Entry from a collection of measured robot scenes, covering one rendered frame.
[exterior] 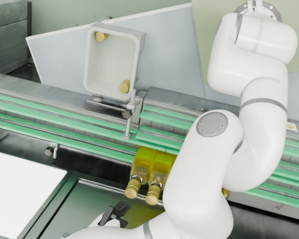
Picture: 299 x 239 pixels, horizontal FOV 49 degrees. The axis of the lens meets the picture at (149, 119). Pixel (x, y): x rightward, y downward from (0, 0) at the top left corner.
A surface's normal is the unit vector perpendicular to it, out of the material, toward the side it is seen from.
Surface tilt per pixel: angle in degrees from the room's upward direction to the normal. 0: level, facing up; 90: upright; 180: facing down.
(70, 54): 0
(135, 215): 90
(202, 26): 4
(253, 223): 89
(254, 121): 36
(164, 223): 73
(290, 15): 4
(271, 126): 26
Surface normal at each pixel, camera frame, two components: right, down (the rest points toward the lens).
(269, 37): -0.07, 0.00
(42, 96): 0.16, -0.87
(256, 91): -0.55, -0.58
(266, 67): 0.11, -0.37
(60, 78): -0.21, 0.42
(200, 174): -0.26, -0.55
